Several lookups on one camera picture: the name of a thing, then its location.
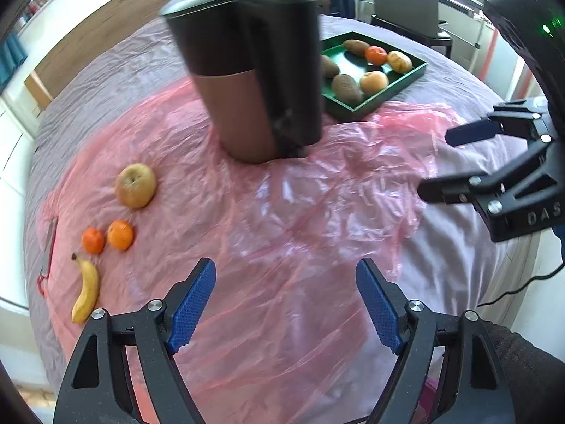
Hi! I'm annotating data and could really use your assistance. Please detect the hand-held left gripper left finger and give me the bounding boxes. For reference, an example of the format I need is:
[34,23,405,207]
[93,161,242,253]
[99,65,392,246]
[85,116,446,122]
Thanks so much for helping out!
[53,257,217,424]

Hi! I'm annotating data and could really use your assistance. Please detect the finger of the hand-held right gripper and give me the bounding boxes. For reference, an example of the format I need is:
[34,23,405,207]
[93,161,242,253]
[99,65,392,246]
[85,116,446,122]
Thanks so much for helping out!
[417,140,562,215]
[446,99,554,146]

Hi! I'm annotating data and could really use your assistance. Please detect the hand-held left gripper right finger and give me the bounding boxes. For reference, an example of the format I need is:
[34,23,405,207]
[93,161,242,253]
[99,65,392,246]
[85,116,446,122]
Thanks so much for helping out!
[355,257,517,424]

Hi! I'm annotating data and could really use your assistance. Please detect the small striped yellow melon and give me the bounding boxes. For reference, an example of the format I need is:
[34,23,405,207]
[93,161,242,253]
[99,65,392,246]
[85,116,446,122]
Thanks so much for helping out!
[387,51,414,73]

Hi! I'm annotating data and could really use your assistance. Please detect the green tray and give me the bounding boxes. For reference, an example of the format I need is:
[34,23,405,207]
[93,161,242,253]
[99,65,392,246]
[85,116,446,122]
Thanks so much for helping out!
[320,32,429,122]

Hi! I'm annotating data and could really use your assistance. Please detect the desk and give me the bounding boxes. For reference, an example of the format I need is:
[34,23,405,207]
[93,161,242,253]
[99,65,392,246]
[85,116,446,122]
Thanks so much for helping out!
[437,0,499,54]

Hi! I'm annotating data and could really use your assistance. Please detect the pink plastic sheet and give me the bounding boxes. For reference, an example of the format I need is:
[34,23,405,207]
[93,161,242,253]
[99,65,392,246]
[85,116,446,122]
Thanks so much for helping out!
[40,75,464,424]

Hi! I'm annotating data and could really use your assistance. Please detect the yellow banana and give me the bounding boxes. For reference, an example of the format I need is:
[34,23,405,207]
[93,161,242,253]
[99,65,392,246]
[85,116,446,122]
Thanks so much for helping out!
[71,253,100,324]

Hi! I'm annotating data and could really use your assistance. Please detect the yellow-brown apple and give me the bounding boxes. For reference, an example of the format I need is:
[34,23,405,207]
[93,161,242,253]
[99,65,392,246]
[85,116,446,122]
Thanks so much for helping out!
[115,163,158,209]

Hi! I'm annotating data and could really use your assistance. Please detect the smartphone with red case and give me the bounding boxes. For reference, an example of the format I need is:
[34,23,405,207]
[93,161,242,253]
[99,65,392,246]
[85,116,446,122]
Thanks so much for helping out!
[37,217,59,294]

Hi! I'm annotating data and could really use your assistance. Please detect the person's dark grey clothing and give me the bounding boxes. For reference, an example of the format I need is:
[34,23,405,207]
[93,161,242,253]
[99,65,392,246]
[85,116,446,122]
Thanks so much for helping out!
[483,320,565,424]

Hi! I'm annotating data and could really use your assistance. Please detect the dark blue bag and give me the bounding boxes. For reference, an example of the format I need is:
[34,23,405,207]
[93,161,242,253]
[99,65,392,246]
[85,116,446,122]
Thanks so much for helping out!
[329,0,356,20]

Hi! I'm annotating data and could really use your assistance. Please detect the black and brown kettle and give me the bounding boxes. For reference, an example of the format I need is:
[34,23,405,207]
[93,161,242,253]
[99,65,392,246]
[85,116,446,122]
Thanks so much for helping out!
[160,0,325,164]

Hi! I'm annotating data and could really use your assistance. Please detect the white wardrobe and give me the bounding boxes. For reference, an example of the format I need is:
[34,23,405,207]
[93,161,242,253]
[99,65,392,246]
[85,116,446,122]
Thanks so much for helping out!
[0,93,41,312]

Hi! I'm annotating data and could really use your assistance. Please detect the wooden headboard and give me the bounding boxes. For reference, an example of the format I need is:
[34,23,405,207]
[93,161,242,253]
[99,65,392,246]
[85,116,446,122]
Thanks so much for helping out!
[24,0,210,109]

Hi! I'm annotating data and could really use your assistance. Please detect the teal curtain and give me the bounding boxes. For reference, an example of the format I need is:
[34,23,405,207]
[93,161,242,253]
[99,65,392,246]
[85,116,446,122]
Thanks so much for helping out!
[0,35,28,94]

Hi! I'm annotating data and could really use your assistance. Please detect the black cable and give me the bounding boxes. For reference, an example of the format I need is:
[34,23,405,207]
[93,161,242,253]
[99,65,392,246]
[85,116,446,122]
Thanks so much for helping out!
[479,252,565,307]

